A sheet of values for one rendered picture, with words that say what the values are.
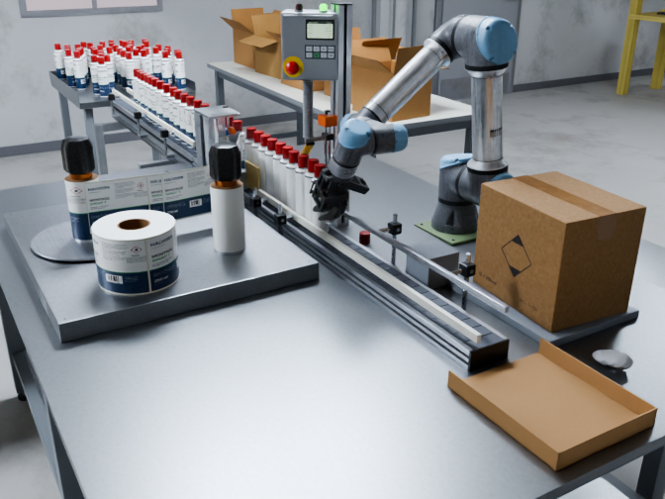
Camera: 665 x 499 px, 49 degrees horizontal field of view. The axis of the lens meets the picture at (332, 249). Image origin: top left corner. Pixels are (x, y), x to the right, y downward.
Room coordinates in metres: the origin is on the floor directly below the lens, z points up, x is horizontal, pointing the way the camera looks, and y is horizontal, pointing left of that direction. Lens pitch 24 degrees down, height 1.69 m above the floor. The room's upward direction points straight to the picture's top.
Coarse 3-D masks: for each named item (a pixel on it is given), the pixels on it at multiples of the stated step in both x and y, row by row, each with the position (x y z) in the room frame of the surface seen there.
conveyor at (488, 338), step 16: (272, 208) 2.19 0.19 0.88; (320, 240) 1.93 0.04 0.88; (368, 256) 1.82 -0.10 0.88; (368, 272) 1.72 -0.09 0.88; (400, 272) 1.72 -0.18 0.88; (416, 288) 1.63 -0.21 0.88; (416, 304) 1.55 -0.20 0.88; (448, 304) 1.54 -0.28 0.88; (432, 320) 1.47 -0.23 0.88; (464, 320) 1.47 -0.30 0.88; (464, 336) 1.40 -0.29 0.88; (496, 336) 1.40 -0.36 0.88
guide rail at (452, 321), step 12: (264, 192) 2.24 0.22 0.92; (276, 204) 2.15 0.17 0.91; (300, 216) 2.03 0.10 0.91; (312, 228) 1.95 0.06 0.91; (336, 240) 1.85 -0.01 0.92; (348, 252) 1.78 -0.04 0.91; (360, 264) 1.73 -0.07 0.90; (372, 264) 1.69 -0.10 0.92; (384, 276) 1.64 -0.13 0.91; (396, 288) 1.59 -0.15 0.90; (408, 288) 1.56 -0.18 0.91; (420, 300) 1.51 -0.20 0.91; (432, 312) 1.47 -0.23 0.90; (444, 312) 1.44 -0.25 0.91; (456, 324) 1.40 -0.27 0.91; (468, 336) 1.36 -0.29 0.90; (480, 336) 1.34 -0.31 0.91
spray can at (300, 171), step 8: (304, 160) 2.06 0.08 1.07; (296, 168) 2.08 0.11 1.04; (304, 168) 2.06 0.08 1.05; (296, 176) 2.07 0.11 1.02; (304, 176) 2.05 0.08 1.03; (296, 184) 2.07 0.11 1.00; (304, 184) 2.05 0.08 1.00; (296, 192) 2.07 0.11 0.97; (304, 192) 2.05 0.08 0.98; (296, 200) 2.07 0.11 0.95; (304, 200) 2.05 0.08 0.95; (296, 208) 2.07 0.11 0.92; (304, 208) 2.05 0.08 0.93; (304, 216) 2.05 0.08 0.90
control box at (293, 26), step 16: (288, 16) 2.16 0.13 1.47; (304, 16) 2.16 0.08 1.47; (320, 16) 2.16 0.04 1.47; (336, 16) 2.15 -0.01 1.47; (288, 32) 2.16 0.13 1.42; (304, 32) 2.16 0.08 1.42; (336, 32) 2.15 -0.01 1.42; (288, 48) 2.16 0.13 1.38; (304, 48) 2.16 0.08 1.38; (336, 48) 2.15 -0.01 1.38; (304, 64) 2.16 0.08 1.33; (320, 64) 2.16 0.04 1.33; (336, 64) 2.15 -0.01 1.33
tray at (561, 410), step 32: (544, 352) 1.39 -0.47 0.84; (448, 384) 1.27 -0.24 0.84; (480, 384) 1.28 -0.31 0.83; (512, 384) 1.28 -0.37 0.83; (544, 384) 1.28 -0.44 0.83; (576, 384) 1.28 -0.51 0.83; (608, 384) 1.25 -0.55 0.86; (512, 416) 1.12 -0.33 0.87; (544, 416) 1.17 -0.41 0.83; (576, 416) 1.17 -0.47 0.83; (608, 416) 1.17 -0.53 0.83; (640, 416) 1.13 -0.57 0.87; (544, 448) 1.05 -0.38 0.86; (576, 448) 1.04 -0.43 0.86
